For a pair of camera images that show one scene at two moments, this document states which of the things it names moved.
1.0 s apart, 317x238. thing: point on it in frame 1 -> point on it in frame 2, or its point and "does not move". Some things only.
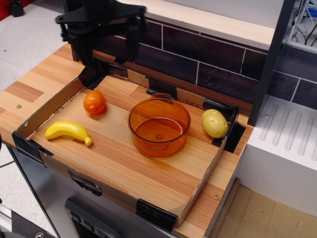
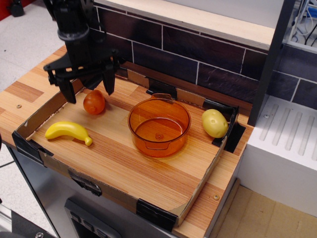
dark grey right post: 263,87 does not move
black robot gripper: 83,19 -> 86,55
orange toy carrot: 94,101 does not move
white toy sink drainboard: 280,160 does not move
